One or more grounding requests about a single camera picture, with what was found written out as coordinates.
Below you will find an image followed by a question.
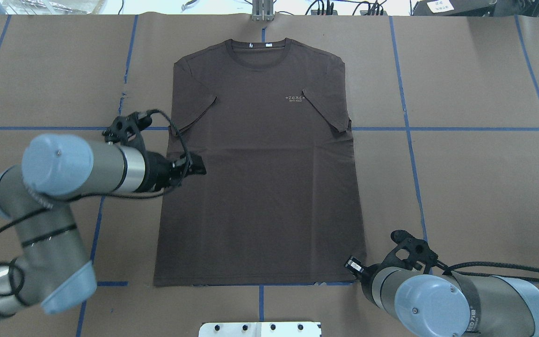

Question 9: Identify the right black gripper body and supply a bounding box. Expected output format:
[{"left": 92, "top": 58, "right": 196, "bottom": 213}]
[{"left": 344, "top": 256, "right": 380, "bottom": 285}]

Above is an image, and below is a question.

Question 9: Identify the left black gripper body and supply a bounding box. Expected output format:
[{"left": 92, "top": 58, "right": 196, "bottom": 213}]
[{"left": 144, "top": 152, "right": 193, "bottom": 192}]

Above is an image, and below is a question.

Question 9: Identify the dark brown t-shirt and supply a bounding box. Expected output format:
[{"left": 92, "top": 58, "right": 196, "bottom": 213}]
[{"left": 153, "top": 38, "right": 366, "bottom": 287}]

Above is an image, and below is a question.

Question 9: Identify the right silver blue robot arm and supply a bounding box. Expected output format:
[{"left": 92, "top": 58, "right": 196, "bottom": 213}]
[{"left": 344, "top": 256, "right": 539, "bottom": 337}]

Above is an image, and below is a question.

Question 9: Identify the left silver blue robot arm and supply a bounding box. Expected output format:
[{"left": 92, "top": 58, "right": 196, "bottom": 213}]
[{"left": 0, "top": 133, "right": 206, "bottom": 321}]

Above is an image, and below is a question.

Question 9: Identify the black orange electronics board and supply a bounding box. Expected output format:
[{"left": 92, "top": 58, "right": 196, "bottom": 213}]
[{"left": 305, "top": 0, "right": 387, "bottom": 16}]

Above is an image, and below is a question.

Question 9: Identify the clear plastic bag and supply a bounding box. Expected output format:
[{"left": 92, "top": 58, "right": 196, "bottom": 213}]
[{"left": 0, "top": 0, "right": 107, "bottom": 15}]

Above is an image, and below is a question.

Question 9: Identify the black box with label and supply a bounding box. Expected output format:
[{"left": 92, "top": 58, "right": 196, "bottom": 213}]
[{"left": 411, "top": 0, "right": 497, "bottom": 17}]

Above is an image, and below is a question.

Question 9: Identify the left black camera cable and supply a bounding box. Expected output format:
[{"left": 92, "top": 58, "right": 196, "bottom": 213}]
[{"left": 0, "top": 109, "right": 193, "bottom": 298}]

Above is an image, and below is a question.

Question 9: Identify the black camera cable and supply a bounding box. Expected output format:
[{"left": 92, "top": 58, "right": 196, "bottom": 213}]
[
  {"left": 0, "top": 109, "right": 193, "bottom": 298},
  {"left": 431, "top": 261, "right": 539, "bottom": 285}
]

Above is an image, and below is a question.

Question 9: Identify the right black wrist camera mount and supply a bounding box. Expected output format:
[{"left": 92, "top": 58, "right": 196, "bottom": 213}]
[{"left": 381, "top": 229, "right": 440, "bottom": 274}]

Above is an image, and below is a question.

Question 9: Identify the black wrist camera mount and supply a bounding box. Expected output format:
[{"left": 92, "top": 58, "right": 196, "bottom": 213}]
[
  {"left": 381, "top": 229, "right": 440, "bottom": 274},
  {"left": 102, "top": 111, "right": 153, "bottom": 152}
]

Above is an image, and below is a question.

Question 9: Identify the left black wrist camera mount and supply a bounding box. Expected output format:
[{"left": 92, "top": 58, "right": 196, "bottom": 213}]
[{"left": 102, "top": 111, "right": 153, "bottom": 152}]

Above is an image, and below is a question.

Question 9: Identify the right black camera cable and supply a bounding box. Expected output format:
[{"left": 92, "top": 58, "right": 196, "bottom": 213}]
[{"left": 431, "top": 261, "right": 539, "bottom": 285}]

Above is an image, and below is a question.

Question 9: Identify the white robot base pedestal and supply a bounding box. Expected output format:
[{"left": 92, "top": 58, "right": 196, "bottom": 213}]
[{"left": 197, "top": 321, "right": 323, "bottom": 337}]

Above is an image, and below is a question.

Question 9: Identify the aluminium frame post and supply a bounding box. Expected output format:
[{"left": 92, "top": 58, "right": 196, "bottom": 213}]
[{"left": 248, "top": 0, "right": 275, "bottom": 22}]

